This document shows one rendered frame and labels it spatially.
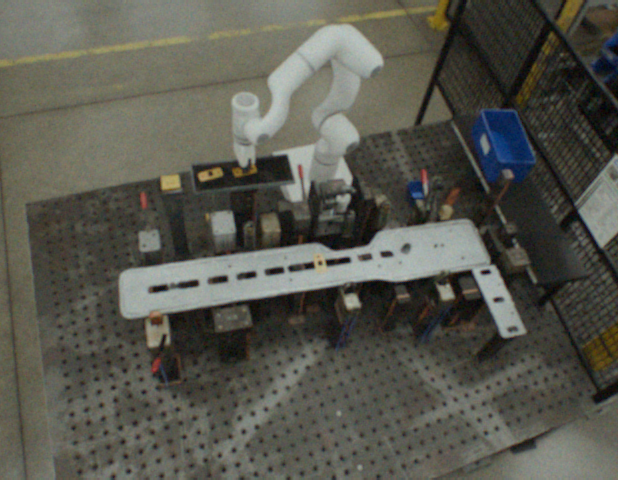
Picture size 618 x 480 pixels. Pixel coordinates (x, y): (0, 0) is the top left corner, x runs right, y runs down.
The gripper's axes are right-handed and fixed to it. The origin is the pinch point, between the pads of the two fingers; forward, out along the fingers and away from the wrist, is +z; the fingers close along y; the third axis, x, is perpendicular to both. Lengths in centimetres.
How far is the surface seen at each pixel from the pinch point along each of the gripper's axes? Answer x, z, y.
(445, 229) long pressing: 70, 19, 39
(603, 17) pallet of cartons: 342, 75, -126
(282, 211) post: 8.8, 9.3, 17.1
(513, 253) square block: 86, 13, 61
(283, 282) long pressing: 0.8, 18.6, 40.4
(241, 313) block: -18, 16, 48
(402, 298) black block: 39, 20, 60
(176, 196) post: -25.9, 7.0, 0.4
